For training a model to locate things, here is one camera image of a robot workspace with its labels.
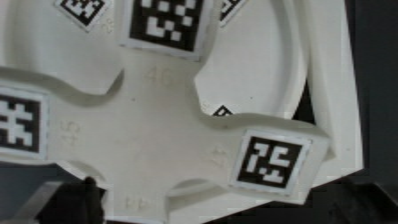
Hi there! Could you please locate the white round table top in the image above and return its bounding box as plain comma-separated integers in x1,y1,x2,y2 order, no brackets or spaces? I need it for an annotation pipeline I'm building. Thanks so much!
0,0,308,118

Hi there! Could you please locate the white L-shaped fence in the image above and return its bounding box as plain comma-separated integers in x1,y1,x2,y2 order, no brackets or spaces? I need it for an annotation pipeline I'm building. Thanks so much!
194,0,366,224

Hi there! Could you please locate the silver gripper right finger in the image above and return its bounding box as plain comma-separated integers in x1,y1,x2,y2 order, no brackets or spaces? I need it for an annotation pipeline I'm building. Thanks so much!
331,178,398,224

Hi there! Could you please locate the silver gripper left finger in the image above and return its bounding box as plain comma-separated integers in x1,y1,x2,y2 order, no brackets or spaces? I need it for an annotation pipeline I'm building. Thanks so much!
11,177,105,224

